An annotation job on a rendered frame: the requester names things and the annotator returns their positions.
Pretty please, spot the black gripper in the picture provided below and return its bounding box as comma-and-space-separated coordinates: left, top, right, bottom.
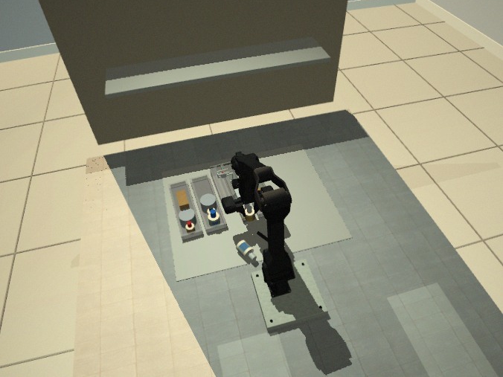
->
221, 185, 273, 217

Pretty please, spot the cream jar with blue label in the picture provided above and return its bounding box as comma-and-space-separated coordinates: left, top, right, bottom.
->
236, 240, 257, 261

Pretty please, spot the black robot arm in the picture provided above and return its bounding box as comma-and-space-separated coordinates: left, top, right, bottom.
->
231, 151, 295, 297

